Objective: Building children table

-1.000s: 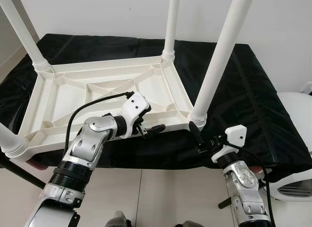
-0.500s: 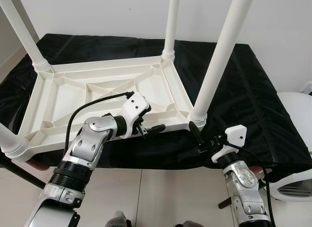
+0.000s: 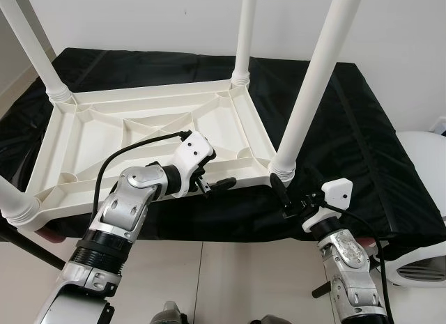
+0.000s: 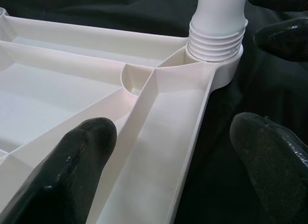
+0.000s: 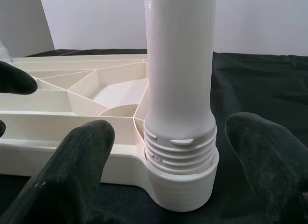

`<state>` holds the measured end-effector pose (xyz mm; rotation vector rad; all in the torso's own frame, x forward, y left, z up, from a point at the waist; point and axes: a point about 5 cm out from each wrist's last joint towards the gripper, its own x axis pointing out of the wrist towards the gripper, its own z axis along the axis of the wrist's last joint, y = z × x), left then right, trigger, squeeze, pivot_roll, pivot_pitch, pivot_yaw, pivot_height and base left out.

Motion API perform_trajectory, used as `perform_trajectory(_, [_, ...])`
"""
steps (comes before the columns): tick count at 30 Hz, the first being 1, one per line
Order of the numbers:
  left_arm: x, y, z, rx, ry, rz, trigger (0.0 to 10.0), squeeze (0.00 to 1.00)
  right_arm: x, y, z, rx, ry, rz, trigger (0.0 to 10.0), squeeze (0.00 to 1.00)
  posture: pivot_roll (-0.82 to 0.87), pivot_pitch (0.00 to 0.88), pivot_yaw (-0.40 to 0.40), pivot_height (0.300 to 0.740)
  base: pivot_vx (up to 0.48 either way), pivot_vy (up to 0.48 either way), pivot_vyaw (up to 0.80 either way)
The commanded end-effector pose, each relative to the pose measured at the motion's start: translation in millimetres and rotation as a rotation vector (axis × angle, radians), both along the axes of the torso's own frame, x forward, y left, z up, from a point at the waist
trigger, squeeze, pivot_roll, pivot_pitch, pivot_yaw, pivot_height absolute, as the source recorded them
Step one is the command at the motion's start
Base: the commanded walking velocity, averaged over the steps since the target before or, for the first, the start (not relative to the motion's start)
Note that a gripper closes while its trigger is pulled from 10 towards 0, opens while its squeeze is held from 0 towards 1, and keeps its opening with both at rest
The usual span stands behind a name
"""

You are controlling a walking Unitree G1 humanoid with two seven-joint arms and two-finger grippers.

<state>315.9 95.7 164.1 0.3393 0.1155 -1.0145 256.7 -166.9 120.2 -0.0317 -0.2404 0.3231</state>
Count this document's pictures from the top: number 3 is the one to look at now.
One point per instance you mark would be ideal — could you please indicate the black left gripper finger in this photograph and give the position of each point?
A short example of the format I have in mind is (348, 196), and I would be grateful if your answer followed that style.
(210, 155)
(223, 184)

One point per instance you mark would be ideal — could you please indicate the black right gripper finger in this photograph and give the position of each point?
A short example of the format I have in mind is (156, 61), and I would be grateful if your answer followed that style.
(315, 179)
(281, 193)

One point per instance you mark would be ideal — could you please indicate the white plastic table leg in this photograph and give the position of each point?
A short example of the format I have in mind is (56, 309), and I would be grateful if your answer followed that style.
(17, 202)
(317, 66)
(245, 31)
(31, 45)

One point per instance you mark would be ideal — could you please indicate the white plastic table top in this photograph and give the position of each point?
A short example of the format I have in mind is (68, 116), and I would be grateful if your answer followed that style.
(77, 139)

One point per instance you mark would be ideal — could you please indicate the pink cloth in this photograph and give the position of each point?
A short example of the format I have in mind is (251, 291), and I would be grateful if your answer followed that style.
(50, 233)
(369, 242)

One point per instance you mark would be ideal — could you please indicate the black metal table leg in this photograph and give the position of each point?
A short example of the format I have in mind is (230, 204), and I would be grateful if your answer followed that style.
(31, 246)
(322, 290)

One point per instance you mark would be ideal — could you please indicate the white dome litter box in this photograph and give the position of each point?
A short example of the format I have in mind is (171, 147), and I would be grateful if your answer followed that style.
(425, 178)

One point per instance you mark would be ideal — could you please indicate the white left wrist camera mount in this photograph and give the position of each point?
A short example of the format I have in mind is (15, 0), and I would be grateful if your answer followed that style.
(191, 153)

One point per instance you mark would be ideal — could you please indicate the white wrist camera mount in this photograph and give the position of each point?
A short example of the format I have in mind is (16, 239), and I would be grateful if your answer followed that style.
(338, 195)
(191, 153)

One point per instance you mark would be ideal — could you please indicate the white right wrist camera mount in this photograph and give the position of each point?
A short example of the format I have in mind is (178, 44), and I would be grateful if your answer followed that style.
(338, 195)

